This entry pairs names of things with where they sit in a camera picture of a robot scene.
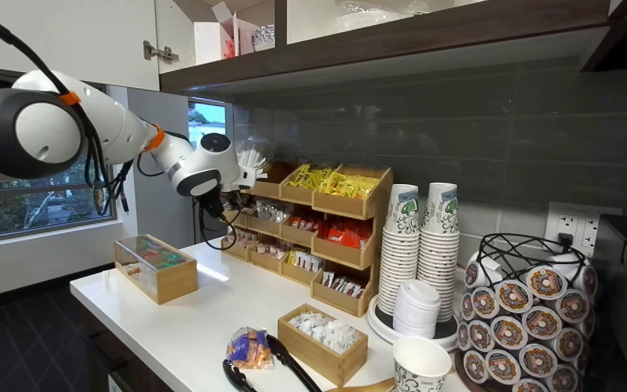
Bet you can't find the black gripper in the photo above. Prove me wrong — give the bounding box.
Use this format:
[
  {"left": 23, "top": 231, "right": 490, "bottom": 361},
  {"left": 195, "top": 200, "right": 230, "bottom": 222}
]
[{"left": 200, "top": 188, "right": 244, "bottom": 218}]

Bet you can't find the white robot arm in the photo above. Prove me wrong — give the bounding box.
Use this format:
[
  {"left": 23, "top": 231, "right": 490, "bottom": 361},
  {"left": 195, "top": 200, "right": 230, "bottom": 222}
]
[{"left": 0, "top": 70, "right": 262, "bottom": 203}]

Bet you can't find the white stir sticks bundle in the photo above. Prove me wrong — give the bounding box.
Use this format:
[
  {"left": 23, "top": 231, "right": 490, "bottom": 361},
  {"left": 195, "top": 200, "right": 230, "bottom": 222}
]
[{"left": 237, "top": 148, "right": 267, "bottom": 180}]

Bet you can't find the wooden tea bag box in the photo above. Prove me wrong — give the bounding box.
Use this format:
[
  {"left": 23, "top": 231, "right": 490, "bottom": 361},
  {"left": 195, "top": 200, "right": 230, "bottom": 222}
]
[{"left": 113, "top": 232, "right": 199, "bottom": 305}]

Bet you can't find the tiered wooden condiment organizer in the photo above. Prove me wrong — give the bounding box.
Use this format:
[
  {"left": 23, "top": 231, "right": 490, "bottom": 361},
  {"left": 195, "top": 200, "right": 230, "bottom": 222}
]
[{"left": 227, "top": 163, "right": 394, "bottom": 316}]

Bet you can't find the colourful snack packet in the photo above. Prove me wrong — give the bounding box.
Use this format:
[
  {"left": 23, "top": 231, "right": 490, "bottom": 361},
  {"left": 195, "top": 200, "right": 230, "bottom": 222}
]
[{"left": 227, "top": 326, "right": 273, "bottom": 370}]

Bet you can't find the small wooden creamer box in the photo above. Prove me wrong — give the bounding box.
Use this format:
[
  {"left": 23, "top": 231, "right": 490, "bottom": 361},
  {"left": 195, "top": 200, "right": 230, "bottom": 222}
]
[{"left": 276, "top": 305, "right": 367, "bottom": 386}]

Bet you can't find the left paper cup stack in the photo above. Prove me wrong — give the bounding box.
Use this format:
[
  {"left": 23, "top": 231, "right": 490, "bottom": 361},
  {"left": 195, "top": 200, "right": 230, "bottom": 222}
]
[{"left": 376, "top": 182, "right": 418, "bottom": 316}]

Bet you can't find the paper cup stack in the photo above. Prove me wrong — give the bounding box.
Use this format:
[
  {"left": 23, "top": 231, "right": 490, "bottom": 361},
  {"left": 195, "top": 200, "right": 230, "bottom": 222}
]
[
  {"left": 376, "top": 182, "right": 418, "bottom": 316},
  {"left": 418, "top": 182, "right": 459, "bottom": 321}
]

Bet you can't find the white cup lids stack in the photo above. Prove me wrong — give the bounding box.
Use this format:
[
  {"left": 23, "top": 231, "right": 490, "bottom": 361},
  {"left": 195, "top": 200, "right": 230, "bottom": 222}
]
[{"left": 394, "top": 279, "right": 440, "bottom": 338}]

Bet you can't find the right paper cup stack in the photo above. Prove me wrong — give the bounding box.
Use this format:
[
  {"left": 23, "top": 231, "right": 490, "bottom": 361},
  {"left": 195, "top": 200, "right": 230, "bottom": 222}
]
[{"left": 418, "top": 182, "right": 459, "bottom": 321}]

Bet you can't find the single patterned paper cup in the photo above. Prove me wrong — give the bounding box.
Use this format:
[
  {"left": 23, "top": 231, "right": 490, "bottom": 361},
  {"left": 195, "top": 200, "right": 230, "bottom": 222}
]
[{"left": 394, "top": 335, "right": 453, "bottom": 392}]

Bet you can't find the dark wooden shelf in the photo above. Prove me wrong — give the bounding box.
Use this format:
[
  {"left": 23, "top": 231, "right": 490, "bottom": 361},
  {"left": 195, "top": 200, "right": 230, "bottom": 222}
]
[{"left": 159, "top": 0, "right": 627, "bottom": 95}]

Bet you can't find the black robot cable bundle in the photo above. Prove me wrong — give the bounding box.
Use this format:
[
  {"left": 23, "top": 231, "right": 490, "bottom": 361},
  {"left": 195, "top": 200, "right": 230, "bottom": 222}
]
[{"left": 0, "top": 7, "right": 240, "bottom": 253}]

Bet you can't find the wire coffee pod carousel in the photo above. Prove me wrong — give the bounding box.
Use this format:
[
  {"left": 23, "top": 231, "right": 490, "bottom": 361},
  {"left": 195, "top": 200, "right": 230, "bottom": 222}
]
[{"left": 455, "top": 232, "right": 598, "bottom": 392}]

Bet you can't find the white wall outlet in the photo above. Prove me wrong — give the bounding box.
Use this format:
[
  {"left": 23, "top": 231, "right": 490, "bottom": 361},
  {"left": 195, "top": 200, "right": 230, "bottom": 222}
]
[{"left": 545, "top": 203, "right": 620, "bottom": 256}]

